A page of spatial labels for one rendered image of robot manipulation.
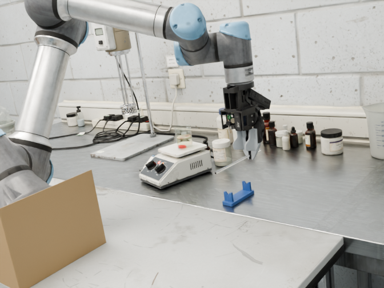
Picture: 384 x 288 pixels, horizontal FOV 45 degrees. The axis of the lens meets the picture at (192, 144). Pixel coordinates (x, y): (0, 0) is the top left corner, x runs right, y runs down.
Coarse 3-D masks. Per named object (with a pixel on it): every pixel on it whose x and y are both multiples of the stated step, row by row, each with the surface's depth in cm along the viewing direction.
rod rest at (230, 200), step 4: (244, 184) 127; (248, 184) 127; (244, 188) 128; (248, 188) 127; (224, 192) 122; (240, 192) 127; (244, 192) 127; (248, 192) 126; (252, 192) 127; (224, 196) 123; (228, 196) 122; (232, 196) 121; (236, 196) 125; (240, 196) 124; (244, 196) 124; (248, 196) 126; (224, 200) 123; (228, 200) 122; (232, 200) 121; (236, 200) 122; (240, 200) 123; (224, 204) 122; (228, 204) 121; (232, 204) 121; (236, 204) 122
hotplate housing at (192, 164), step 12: (156, 156) 150; (168, 156) 148; (192, 156) 144; (204, 156) 147; (180, 168) 142; (192, 168) 145; (204, 168) 147; (144, 180) 147; (156, 180) 140; (168, 180) 140; (180, 180) 143
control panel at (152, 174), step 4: (152, 160) 150; (156, 160) 148; (160, 160) 147; (164, 160) 146; (164, 164) 144; (168, 164) 143; (172, 164) 141; (144, 168) 149; (168, 168) 141; (144, 172) 147; (148, 172) 146; (152, 172) 144; (156, 172) 143; (164, 172) 141; (148, 176) 144; (152, 176) 143; (156, 176) 141; (160, 176) 140
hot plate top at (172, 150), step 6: (174, 144) 154; (198, 144) 150; (204, 144) 149; (162, 150) 148; (168, 150) 147; (174, 150) 146; (180, 150) 146; (186, 150) 145; (192, 150) 144; (198, 150) 146; (174, 156) 142; (180, 156) 142
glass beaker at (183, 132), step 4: (180, 124) 148; (184, 124) 148; (188, 124) 147; (176, 128) 147; (180, 128) 148; (184, 128) 148; (188, 128) 144; (176, 132) 145; (180, 132) 144; (184, 132) 144; (188, 132) 144; (176, 136) 145; (180, 136) 144; (184, 136) 144; (188, 136) 144; (176, 140) 146; (180, 140) 145; (184, 140) 144; (188, 140) 145; (192, 140) 147; (180, 144) 145; (184, 144) 145; (188, 144) 145; (192, 144) 146; (180, 148) 146; (184, 148) 145; (188, 148) 145
